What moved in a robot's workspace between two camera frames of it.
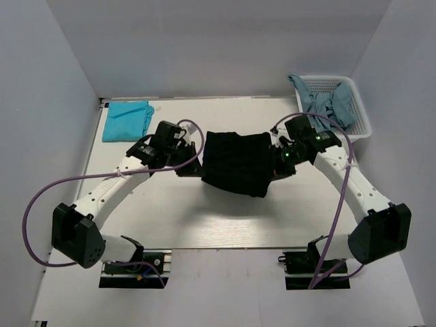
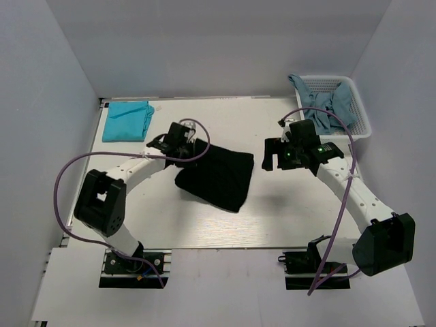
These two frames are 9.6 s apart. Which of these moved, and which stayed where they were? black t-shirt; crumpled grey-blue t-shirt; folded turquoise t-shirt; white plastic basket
Moved: black t-shirt
Stayed: folded turquoise t-shirt; white plastic basket; crumpled grey-blue t-shirt
